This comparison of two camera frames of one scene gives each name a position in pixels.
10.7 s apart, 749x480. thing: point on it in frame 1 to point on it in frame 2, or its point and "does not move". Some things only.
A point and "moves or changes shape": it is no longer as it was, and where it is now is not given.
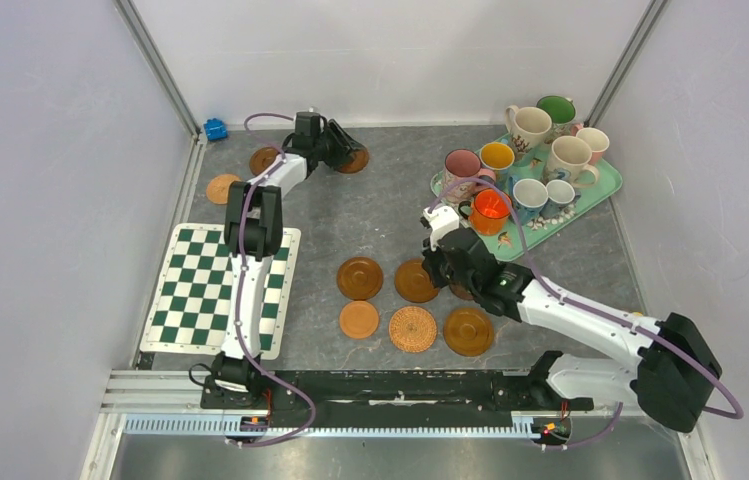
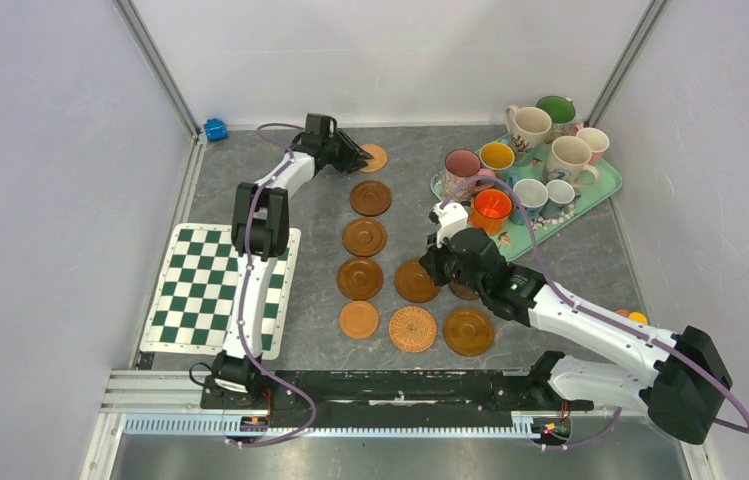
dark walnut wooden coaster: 460,290 does not move
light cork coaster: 217,188 to 378,161
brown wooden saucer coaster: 261,158 to 371,198
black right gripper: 447,263 does not move
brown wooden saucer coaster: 359,277 does not move
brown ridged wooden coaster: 468,331 does not move
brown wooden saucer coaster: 360,162 moves or changes shape
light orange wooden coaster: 358,319 does not move
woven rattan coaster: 412,329 does not move
